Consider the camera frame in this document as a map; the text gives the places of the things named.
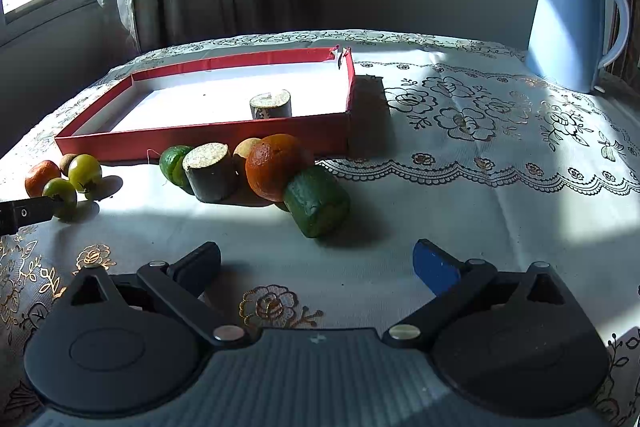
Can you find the large orange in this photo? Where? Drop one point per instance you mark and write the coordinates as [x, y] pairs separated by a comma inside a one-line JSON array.
[[274, 167]]

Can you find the green yellow tomato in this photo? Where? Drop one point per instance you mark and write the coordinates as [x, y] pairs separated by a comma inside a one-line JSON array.
[[85, 172], [61, 196]]

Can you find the light blue electric kettle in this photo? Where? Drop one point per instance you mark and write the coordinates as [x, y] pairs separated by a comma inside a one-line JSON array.
[[562, 32]]

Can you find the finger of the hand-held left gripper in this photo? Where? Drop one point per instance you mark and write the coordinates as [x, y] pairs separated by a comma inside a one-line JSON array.
[[25, 213]]

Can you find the green cucumber chunk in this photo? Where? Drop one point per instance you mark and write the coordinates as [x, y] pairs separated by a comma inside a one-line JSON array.
[[316, 203]]

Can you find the small brown fruit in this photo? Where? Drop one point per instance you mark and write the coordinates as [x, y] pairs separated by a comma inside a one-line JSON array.
[[66, 161]]

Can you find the green lime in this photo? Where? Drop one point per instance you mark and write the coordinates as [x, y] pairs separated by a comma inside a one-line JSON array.
[[172, 164]]

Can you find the yellow apple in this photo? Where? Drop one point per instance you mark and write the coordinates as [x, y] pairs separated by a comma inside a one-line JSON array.
[[242, 154]]

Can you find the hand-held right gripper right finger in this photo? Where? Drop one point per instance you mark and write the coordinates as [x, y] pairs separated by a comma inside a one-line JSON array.
[[436, 264]]

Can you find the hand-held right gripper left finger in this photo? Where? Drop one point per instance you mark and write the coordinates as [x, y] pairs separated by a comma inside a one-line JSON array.
[[201, 263]]

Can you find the sugarcane segment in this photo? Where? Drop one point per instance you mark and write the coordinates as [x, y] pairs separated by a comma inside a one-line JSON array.
[[270, 106], [210, 174]]

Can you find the red cardboard box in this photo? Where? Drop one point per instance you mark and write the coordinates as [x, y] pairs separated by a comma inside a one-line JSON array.
[[220, 134]]

